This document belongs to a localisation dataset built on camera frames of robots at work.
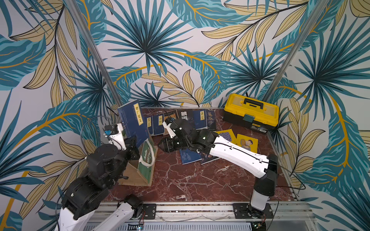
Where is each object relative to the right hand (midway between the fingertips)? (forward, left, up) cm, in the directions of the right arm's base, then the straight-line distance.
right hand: (160, 144), depth 68 cm
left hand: (-4, +8, +10) cm, 14 cm away
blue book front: (+6, -14, -26) cm, 30 cm away
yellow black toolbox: (+29, -57, -12) cm, 65 cm away
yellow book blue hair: (+22, -43, -26) cm, 55 cm away
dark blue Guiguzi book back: (+36, -33, -25) cm, 54 cm away
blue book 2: (+35, -24, -24) cm, 49 cm away
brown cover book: (+40, -3, -25) cm, 47 cm away
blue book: (+31, +14, -24) cm, 42 cm away
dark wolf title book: (+41, -14, -25) cm, 50 cm away
